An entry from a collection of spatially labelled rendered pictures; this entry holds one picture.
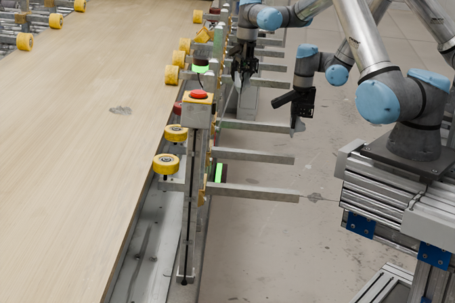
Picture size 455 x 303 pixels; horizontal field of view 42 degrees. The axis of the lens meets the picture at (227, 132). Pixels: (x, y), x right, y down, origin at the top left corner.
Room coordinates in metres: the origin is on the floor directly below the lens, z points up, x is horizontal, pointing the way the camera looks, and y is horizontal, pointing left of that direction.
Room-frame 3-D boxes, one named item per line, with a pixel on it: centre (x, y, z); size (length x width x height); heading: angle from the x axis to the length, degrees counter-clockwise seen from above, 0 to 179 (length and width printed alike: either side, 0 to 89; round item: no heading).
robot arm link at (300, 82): (2.13, -0.26, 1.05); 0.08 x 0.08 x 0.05
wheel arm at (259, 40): (3.12, -0.06, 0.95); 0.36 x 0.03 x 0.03; 90
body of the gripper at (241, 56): (2.09, -0.04, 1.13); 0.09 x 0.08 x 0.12; 20
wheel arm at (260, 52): (2.87, 0.01, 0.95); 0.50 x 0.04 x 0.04; 90
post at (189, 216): (1.32, 0.08, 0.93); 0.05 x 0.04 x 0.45; 0
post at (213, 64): (2.09, 0.07, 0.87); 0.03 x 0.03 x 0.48; 0
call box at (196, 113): (1.33, 0.08, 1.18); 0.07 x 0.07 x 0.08; 0
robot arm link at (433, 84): (1.56, -0.52, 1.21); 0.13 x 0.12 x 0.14; 122
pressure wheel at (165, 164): (1.63, 0.18, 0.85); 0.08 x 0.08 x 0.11
